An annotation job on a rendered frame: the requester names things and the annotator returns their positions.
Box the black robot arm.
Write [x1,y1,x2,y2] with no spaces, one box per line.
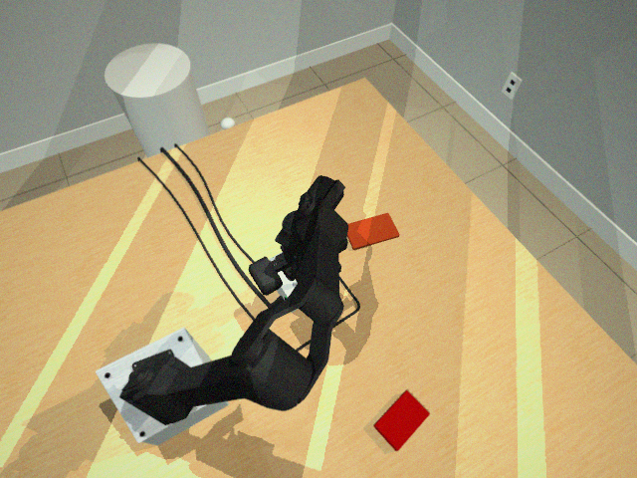
[119,175,348,425]

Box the red rectangular block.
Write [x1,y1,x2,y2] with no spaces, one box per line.
[373,390,430,451]

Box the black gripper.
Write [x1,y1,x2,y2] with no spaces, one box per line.
[248,238,348,296]

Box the reddish-brown flat rectangular slab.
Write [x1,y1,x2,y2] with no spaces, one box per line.
[347,213,399,250]

